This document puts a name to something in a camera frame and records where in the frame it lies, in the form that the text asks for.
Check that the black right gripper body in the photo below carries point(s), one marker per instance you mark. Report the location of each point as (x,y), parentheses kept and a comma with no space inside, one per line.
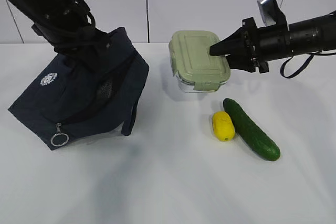
(265,44)

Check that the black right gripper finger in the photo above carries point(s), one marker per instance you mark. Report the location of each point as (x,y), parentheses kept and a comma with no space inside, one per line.
(240,63)
(232,45)

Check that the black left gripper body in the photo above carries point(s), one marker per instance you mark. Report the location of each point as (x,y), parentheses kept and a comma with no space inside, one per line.
(92,51)

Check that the green lidded glass food container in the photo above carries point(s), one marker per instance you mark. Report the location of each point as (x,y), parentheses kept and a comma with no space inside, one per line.
(195,69)

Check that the navy blue fabric lunch bag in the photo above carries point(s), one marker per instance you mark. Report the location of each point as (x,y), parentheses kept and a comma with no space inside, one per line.
(61,107)

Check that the yellow lemon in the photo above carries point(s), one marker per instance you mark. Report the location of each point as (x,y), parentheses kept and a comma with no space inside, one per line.
(223,126)

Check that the dark green cucumber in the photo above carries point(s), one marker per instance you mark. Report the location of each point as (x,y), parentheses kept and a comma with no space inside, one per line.
(256,139)

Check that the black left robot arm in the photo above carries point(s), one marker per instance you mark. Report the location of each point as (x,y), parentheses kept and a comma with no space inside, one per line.
(69,26)

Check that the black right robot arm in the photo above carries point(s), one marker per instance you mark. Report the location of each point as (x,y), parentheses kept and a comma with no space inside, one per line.
(311,36)

